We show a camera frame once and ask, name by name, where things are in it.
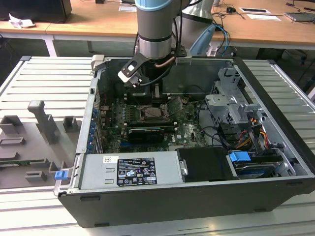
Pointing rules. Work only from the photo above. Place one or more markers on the silver desk grommet plate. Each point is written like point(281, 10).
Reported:
point(254, 10)

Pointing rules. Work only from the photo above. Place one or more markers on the black computer mouse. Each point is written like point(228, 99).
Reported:
point(230, 9)

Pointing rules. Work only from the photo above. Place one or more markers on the hard disk in blue carrier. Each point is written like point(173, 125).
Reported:
point(238, 156)

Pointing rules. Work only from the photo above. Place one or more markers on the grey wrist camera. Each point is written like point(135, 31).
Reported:
point(184, 60)

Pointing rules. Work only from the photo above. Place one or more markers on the white paper sheet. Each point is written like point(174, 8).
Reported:
point(263, 17)

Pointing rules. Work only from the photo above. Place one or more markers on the black graphics card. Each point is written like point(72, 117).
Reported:
point(145, 136)

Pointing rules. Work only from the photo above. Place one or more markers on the crumpled white paper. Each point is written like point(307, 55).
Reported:
point(21, 22)

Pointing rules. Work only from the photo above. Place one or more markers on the blue case latch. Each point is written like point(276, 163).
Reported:
point(61, 175)

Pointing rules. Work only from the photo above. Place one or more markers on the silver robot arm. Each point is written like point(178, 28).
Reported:
point(153, 24)

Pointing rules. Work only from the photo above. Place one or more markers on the wooden desk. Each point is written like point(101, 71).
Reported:
point(98, 24)

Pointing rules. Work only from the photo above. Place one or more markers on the grey parts rack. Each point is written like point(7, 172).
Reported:
point(61, 147)

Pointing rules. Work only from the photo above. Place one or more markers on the black open PC case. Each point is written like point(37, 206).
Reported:
point(172, 209)

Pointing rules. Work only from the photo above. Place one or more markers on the black RAM slot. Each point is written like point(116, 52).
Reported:
point(137, 95)
point(152, 123)
point(137, 100)
point(169, 127)

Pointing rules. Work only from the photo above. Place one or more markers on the pale blue teach pendant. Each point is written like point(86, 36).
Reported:
point(203, 41)

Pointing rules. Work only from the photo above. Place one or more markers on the grey laptop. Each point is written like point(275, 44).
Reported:
point(300, 16)

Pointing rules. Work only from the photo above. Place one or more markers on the black box on desk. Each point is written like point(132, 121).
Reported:
point(34, 9)

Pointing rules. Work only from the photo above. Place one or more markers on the grey power supply unit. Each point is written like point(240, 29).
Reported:
point(98, 172)

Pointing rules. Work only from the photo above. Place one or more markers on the CPU socket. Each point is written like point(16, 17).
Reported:
point(157, 120)

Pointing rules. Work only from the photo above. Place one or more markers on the green motherboard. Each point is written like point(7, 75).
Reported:
point(192, 127)

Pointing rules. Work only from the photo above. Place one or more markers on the green RAM stick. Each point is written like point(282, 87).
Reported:
point(14, 162)

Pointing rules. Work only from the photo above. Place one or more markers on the silver metal drive cage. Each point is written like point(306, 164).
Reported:
point(221, 100)

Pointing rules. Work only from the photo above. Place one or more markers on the black plastic shroud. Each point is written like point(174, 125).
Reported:
point(204, 164)

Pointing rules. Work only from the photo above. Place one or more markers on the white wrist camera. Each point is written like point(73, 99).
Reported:
point(124, 75)

